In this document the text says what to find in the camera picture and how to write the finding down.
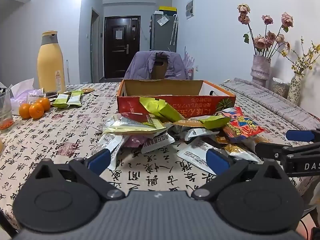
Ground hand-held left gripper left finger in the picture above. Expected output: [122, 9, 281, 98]
[32, 149, 126, 202]

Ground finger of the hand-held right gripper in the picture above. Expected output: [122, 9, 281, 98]
[286, 129, 320, 142]
[255, 142, 292, 160]

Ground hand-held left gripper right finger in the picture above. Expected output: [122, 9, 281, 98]
[191, 149, 288, 202]

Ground pile of assorted snack packets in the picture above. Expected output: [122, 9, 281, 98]
[91, 97, 272, 175]

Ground orange cardboard box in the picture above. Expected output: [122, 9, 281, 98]
[117, 79, 236, 117]

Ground pink quilted blanket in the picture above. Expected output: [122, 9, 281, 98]
[220, 78, 320, 130]

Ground slim patterned vase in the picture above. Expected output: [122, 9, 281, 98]
[287, 74, 302, 105]

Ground glass jar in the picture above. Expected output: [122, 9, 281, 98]
[271, 77, 290, 98]

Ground yellow flower branches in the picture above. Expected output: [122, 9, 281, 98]
[281, 37, 320, 77]

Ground pink textured vase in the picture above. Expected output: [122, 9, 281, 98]
[251, 54, 272, 87]

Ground small orange fruit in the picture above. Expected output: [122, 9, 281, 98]
[37, 97, 51, 112]
[29, 102, 45, 120]
[19, 104, 32, 119]

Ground small white sachet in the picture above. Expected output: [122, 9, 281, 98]
[27, 93, 46, 104]

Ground dried pink roses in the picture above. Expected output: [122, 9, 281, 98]
[237, 4, 294, 58]

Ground purple padded jacket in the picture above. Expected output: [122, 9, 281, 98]
[124, 51, 188, 80]

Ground yellow thermos bottle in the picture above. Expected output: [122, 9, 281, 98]
[37, 30, 66, 93]

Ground pale crumpled plastic bag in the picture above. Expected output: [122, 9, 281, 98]
[10, 78, 44, 105]

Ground wooden chair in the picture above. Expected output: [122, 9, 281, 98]
[150, 52, 168, 80]

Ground dark entrance door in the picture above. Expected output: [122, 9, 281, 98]
[104, 16, 140, 79]

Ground grey interior door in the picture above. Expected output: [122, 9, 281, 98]
[90, 8, 100, 83]

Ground grey refrigerator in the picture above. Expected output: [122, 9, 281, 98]
[150, 14, 177, 52]

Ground folded white umbrella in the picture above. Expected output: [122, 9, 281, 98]
[170, 15, 179, 45]

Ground yellow and black carton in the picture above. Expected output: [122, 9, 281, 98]
[159, 6, 177, 15]

